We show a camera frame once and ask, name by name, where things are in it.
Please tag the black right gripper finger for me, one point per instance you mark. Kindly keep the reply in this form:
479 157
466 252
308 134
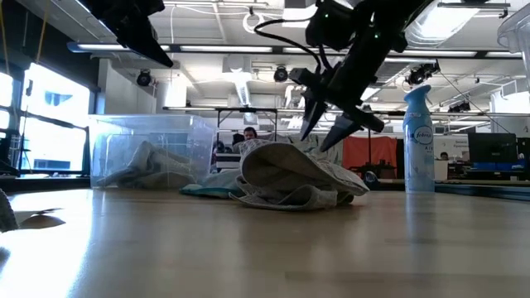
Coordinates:
312 116
341 132

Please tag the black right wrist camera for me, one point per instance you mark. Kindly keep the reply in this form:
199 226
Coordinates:
304 77

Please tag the person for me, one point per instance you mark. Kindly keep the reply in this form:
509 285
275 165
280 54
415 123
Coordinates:
443 156
249 133

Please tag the blue microfiber towel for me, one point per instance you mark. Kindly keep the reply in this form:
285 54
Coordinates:
207 189

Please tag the clear plastic storage bin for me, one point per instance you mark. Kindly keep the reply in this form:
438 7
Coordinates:
517 33
186 132

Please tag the black background table frame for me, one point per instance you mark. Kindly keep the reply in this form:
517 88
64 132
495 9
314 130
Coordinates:
248 109

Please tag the grey white microfiber towel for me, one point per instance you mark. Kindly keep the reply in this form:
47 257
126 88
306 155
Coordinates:
285 169

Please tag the light blue Febreze spray bottle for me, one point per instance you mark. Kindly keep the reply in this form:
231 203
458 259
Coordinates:
418 145

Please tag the black ceiling camera cluster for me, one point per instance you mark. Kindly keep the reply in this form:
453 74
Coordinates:
422 73

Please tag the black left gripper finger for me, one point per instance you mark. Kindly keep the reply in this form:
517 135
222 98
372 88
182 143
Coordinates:
147 45

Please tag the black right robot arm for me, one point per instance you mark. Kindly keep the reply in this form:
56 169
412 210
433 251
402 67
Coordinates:
364 18

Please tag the black computer monitor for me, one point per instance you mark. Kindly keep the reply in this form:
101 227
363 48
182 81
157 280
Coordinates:
492 147

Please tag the orange hanging cloth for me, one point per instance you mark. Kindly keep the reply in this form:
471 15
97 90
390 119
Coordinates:
372 153

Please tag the long ceiling light strip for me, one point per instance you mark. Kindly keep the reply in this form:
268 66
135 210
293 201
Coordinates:
227 49

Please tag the round black ceiling camera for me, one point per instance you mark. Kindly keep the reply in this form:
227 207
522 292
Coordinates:
143 78
280 74

